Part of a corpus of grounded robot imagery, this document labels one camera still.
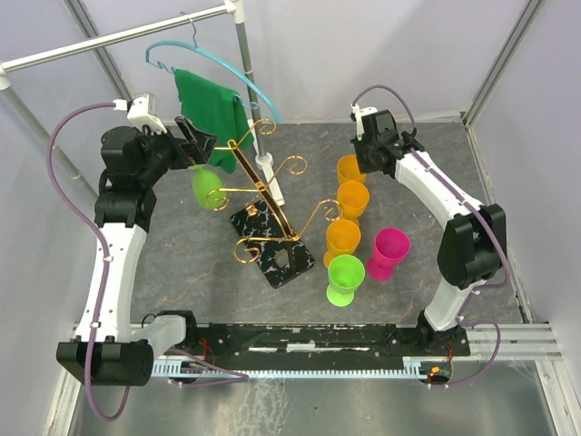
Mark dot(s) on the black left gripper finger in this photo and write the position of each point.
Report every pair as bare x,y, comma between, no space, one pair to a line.
198,153
193,135

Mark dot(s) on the orange wine glass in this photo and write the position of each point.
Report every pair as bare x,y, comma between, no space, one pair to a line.
342,237
354,198
348,170

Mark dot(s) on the light blue cable duct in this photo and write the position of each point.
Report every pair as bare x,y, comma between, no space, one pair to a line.
177,368

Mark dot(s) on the pink wine glass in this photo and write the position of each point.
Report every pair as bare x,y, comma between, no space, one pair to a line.
388,252

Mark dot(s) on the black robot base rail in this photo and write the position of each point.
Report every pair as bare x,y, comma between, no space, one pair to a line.
320,347

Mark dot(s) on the silver white clothes rail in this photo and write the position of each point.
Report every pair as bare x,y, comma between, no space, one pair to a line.
98,43

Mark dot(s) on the teal wire clothes hanger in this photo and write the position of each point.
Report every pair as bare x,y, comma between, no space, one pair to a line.
194,48

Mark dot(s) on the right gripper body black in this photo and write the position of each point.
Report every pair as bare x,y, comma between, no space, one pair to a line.
363,149

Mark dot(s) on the gold wine glass rack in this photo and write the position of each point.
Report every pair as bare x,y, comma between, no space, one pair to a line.
266,236

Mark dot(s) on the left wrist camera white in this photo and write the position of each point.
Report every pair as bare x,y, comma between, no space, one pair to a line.
139,113

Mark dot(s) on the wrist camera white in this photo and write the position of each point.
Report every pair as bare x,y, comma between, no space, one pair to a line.
139,113
357,114

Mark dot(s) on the green cloth on hanger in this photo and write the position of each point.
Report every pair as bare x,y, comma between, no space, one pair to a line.
217,110

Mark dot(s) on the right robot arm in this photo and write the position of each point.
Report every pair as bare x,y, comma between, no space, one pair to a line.
474,243

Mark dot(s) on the lime green wine glass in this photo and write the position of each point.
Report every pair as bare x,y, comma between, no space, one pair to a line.
206,187

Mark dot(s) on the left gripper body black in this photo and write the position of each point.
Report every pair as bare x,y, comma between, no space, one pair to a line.
163,151

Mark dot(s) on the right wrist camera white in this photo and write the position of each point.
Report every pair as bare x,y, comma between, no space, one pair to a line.
357,114

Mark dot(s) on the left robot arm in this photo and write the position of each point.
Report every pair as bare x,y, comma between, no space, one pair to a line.
105,351

